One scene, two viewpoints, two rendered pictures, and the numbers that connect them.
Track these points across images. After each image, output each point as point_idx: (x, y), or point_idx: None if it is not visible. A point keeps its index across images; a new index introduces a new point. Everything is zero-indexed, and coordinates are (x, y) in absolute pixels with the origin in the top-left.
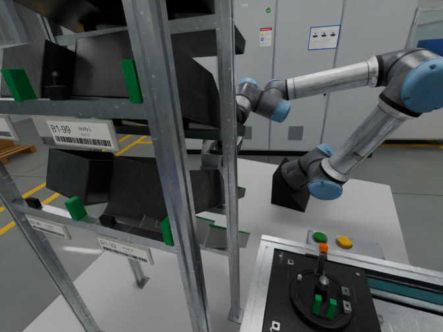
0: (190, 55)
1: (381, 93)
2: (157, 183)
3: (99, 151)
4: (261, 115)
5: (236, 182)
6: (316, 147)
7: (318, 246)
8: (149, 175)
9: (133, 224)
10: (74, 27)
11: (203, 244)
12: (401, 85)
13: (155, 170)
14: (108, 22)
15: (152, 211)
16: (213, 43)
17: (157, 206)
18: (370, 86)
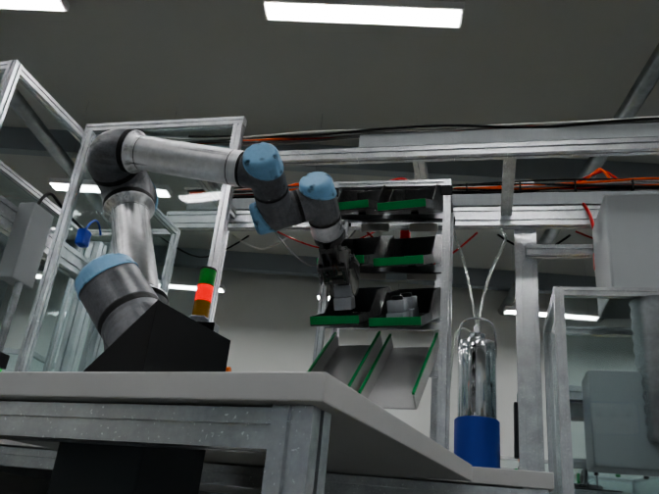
0: (363, 209)
1: (150, 195)
2: (357, 296)
3: (435, 289)
4: (290, 225)
5: (319, 300)
6: (134, 265)
7: (229, 370)
8: (363, 293)
9: (406, 351)
10: (430, 210)
11: (339, 347)
12: (154, 197)
13: (359, 290)
14: (398, 213)
15: (359, 310)
16: (342, 212)
17: (356, 307)
18: (132, 171)
